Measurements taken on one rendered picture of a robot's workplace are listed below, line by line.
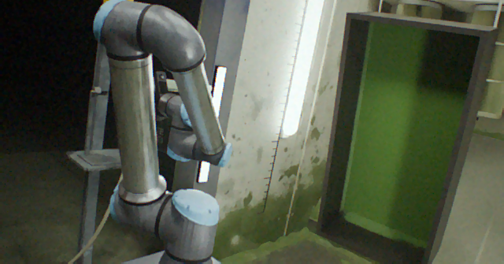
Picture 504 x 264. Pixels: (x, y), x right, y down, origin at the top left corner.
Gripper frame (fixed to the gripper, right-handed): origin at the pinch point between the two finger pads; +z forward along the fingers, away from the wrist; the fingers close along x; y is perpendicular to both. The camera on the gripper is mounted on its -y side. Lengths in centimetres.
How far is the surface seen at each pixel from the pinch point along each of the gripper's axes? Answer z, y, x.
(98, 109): 29.5, 15.7, -2.6
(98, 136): 29.6, 29.1, -0.9
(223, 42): 9, -25, 50
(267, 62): 9, -19, 87
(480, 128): -82, -2, 235
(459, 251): -100, 77, 189
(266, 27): 9, -38, 80
